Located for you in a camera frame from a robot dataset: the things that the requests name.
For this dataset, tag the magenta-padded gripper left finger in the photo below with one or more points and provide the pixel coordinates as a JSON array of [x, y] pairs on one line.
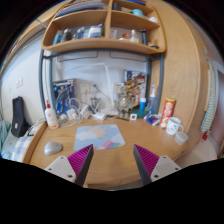
[[61, 166]]

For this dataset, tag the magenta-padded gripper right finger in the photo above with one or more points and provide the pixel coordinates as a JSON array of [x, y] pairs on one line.
[[163, 166]]

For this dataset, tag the grey computer mouse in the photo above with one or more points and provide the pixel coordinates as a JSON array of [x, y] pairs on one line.
[[53, 148]]

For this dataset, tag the pastel cloud print mouse pad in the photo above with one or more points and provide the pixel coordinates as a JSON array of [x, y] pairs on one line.
[[98, 136]]

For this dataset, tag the translucent plastic cup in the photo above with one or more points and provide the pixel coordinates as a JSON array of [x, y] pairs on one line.
[[181, 138]]

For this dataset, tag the white mug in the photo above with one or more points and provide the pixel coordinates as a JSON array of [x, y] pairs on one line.
[[173, 126]]

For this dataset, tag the blue plaid pillow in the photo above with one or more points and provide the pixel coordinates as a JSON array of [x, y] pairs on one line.
[[23, 148]]

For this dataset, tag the blue packet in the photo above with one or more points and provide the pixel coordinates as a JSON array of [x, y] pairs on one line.
[[153, 120]]

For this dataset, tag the white red-capped pump lotion bottle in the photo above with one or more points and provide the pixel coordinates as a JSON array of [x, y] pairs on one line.
[[51, 118]]

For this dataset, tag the white charger block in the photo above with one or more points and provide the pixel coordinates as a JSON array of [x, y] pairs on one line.
[[72, 114]]

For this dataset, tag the red chip can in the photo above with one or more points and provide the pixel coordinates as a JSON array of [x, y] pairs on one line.
[[167, 111]]

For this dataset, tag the large white power adapter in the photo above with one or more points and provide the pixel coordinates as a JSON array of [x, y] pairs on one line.
[[84, 110]]

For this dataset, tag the white power strip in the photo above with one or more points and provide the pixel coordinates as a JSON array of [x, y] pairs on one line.
[[99, 116]]

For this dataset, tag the blue spray bottle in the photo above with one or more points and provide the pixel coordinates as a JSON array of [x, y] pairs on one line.
[[152, 103]]

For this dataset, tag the black bag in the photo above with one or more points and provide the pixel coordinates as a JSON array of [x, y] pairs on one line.
[[19, 116]]

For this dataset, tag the teal blanket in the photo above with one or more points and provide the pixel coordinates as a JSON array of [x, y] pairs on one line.
[[4, 133]]

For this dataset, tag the metal cup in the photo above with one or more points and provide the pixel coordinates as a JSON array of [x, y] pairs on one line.
[[96, 104]]

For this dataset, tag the blue robot model kit box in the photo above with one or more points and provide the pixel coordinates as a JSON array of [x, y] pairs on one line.
[[63, 95]]

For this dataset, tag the tan robot figurine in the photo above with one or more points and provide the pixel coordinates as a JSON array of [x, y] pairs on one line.
[[126, 101]]

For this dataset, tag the green patterned hanging cloth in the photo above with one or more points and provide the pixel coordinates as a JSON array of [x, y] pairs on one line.
[[209, 100]]

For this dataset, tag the colourful poster box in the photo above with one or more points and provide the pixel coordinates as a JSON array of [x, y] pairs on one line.
[[136, 80]]

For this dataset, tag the white desk lamp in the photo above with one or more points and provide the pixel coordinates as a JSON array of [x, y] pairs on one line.
[[110, 90]]

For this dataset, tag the small white square frame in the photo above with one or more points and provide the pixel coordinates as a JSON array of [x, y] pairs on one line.
[[133, 117]]

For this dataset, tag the white wall outlet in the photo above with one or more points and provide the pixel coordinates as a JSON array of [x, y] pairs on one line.
[[97, 87], [83, 88]]

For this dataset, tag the grey metal desk frame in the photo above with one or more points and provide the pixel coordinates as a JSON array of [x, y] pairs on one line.
[[41, 83]]

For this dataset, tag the white wall switch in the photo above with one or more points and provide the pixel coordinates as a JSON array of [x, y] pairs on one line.
[[19, 83]]

